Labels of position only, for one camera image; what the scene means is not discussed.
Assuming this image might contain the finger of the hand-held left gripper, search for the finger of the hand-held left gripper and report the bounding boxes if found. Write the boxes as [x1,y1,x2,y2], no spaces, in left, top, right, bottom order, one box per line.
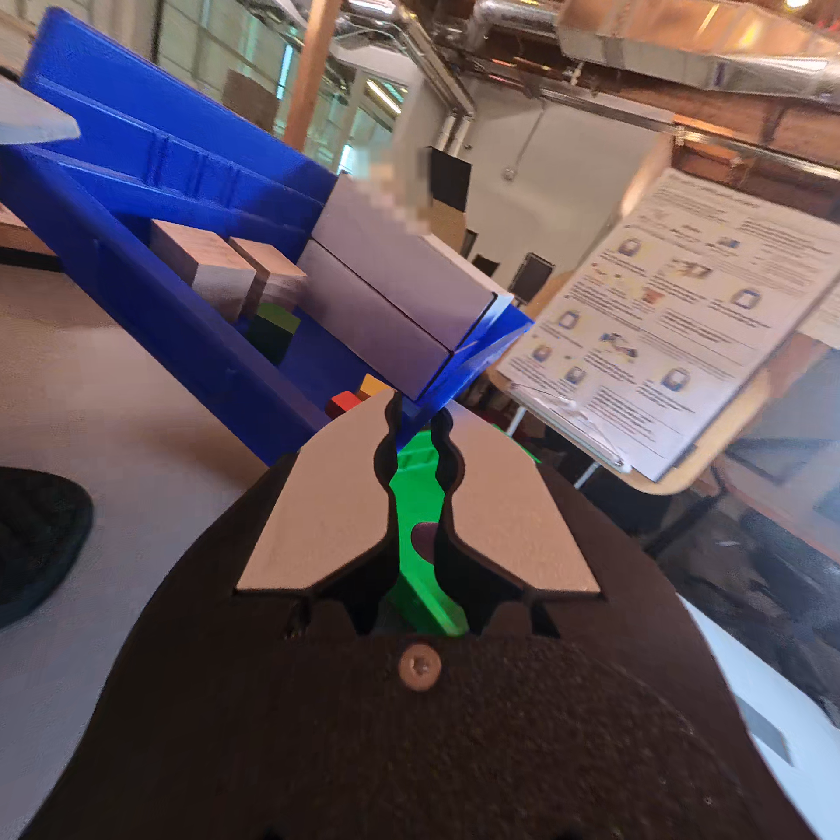
[0,77,81,147]

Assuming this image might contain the black wall panel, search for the black wall panel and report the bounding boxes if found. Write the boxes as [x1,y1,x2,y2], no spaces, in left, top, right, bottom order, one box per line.
[427,147,472,212]

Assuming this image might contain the black textured pad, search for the black textured pad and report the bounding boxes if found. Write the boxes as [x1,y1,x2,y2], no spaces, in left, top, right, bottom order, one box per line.
[0,466,95,631]

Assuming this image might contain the printed instruction sheet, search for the printed instruction sheet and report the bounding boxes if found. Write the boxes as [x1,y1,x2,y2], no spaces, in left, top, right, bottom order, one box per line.
[495,167,840,484]

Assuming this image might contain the blue plastic bin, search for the blue plastic bin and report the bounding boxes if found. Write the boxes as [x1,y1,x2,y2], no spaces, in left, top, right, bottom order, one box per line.
[0,7,534,467]

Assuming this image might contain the green plastic bin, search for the green plastic bin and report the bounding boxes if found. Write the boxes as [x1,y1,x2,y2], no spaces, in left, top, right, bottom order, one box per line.
[386,427,543,637]

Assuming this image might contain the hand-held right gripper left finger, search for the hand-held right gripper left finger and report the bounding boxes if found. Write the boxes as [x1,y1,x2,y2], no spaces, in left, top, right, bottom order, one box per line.
[235,387,404,598]

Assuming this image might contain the white cardboard mailer box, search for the white cardboard mailer box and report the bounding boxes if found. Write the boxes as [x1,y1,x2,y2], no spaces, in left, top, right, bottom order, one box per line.
[297,239,455,403]
[310,172,514,355]

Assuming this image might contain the green cube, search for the green cube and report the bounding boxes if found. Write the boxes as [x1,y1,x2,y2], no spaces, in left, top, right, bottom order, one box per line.
[246,302,302,366]

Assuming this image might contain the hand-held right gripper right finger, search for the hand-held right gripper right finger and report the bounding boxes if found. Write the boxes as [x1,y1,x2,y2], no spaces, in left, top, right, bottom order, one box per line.
[430,400,602,599]

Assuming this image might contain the silver ventilation duct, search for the silver ventilation duct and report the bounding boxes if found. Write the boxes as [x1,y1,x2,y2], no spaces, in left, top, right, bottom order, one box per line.
[558,0,840,102]

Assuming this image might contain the black monitor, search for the black monitor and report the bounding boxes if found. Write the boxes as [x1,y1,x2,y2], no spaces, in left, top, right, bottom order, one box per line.
[508,252,556,306]

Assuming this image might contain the instruction sheet on stand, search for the instruction sheet on stand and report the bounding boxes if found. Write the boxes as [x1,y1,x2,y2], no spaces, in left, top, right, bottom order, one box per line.
[486,128,840,497]

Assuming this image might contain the wooden post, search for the wooden post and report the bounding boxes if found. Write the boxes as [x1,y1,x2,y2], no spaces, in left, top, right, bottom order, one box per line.
[282,0,343,153]

